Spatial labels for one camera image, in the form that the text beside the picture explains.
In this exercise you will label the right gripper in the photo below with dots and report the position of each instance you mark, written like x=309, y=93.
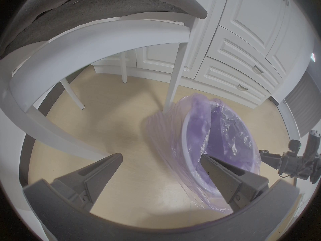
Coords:
x=291, y=164

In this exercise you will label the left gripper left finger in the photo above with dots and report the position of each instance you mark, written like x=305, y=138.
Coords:
x=87, y=182

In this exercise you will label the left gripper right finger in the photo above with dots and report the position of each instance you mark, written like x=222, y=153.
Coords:
x=233, y=182

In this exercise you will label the purple plastic bag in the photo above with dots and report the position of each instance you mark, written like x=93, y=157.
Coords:
x=225, y=134

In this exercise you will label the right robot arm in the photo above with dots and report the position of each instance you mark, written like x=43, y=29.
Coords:
x=313, y=144

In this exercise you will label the white trash bin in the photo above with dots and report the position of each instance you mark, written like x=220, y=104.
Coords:
x=185, y=139

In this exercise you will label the white chair grey cushions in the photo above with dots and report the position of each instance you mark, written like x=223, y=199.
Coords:
x=100, y=44

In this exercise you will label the white wardrobe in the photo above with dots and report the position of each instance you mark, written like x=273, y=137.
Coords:
x=245, y=21

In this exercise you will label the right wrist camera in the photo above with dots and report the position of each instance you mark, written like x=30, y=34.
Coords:
x=294, y=145

